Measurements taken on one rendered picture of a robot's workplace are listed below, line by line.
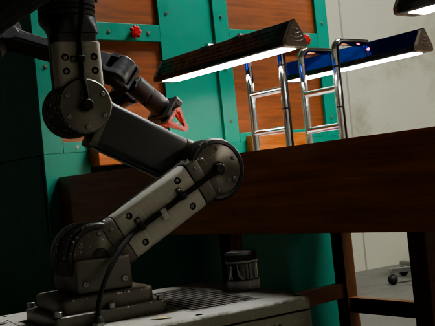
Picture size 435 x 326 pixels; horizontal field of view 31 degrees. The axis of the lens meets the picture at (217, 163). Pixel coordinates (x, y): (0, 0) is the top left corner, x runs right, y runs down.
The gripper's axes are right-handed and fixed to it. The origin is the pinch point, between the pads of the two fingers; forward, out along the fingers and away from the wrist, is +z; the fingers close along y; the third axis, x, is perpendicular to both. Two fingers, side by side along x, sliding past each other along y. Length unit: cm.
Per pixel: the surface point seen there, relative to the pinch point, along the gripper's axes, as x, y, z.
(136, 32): -40, 46, -12
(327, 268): -23, 55, 115
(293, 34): -26.7, -29.5, 0.3
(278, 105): -62, 52, 56
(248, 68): -35.0, 8.0, 13.1
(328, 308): -9, 55, 124
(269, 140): -43, 44, 55
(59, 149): 10, 48, -12
